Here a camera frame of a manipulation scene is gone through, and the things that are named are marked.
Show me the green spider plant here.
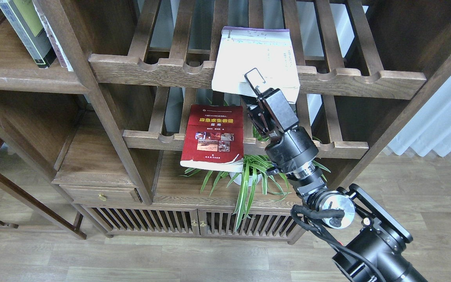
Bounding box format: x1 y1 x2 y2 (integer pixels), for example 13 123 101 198
179 99 331 232

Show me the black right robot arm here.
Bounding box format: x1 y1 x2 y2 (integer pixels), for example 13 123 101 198
245 68 426 282

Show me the red paperback book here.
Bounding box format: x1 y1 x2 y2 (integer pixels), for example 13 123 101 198
180 104 244 172

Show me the green and black book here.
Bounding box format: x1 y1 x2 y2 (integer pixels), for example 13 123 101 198
0 0 56 68

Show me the white plant pot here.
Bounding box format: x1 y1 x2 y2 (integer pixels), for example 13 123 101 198
229 171 262 186

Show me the white cream paperback book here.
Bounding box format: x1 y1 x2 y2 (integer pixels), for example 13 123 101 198
211 26 300 104

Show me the white standing book on shelf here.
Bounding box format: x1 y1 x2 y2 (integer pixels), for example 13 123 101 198
33 0 74 72

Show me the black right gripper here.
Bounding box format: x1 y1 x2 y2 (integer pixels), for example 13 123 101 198
240 68 318 175

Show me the dark wooden bookshelf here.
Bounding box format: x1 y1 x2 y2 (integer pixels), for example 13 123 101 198
0 0 451 244

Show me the white curtain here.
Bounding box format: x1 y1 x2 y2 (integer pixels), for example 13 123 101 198
387 76 451 157

